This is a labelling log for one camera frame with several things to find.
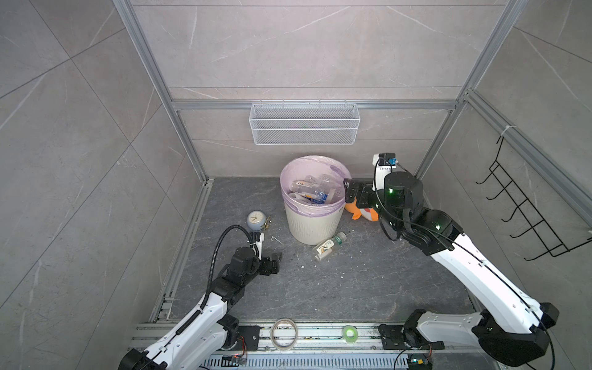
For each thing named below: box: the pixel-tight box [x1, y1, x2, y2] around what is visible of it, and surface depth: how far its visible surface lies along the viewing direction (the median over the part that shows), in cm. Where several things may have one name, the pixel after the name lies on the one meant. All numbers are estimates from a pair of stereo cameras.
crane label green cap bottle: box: [312, 232, 347, 261], surface depth 92 cm
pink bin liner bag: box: [279, 155, 352, 217], surface depth 89 cm
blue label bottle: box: [301, 190, 328, 205], surface depth 87 cm
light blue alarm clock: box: [246, 210, 266, 231], surface depth 100 cm
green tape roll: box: [342, 325, 359, 344], surface depth 76 cm
